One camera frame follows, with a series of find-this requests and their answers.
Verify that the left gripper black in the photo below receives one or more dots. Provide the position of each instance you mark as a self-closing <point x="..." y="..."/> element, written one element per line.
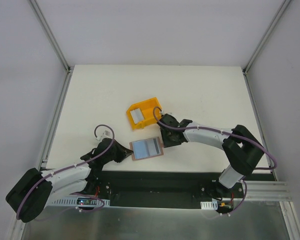
<point x="118" y="152"/>

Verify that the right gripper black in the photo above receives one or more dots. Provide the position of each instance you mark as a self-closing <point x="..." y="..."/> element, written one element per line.
<point x="168" y="136"/>

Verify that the brown leather card holder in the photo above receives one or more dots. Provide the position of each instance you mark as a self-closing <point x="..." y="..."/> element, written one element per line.
<point x="146" y="148"/>

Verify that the yellow plastic bin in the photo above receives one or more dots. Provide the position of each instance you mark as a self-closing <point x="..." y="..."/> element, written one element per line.
<point x="146" y="107"/>

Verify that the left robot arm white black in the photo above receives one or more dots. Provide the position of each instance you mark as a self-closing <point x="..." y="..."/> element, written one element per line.
<point x="36" y="189"/>

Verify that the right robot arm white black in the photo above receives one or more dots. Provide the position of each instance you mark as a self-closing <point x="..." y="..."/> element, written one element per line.
<point x="241" y="148"/>

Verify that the stack of silver cards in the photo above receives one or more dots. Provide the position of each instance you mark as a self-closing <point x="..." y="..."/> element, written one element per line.
<point x="137" y="115"/>

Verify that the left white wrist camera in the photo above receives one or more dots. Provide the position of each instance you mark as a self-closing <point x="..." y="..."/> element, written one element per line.
<point x="105" y="135"/>

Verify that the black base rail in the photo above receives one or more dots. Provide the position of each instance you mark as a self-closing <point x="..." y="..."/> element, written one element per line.
<point x="169" y="190"/>

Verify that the left white cable duct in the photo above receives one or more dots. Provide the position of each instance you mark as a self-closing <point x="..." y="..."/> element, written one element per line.
<point x="72" y="201"/>

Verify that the white cable duct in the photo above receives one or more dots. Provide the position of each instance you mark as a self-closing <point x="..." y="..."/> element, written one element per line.
<point x="209" y="205"/>
<point x="72" y="201"/>

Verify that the right white cable duct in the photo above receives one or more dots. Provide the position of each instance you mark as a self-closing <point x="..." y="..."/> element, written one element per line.
<point x="209" y="205"/>

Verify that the left aluminium frame post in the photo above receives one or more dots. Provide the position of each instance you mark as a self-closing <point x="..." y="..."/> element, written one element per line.
<point x="39" y="14"/>

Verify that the aluminium frame post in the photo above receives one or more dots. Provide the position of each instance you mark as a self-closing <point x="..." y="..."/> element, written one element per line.
<point x="39" y="14"/>
<point x="267" y="34"/>

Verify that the right aluminium frame post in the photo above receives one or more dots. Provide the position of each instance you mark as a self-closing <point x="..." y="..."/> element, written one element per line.
<point x="267" y="34"/>

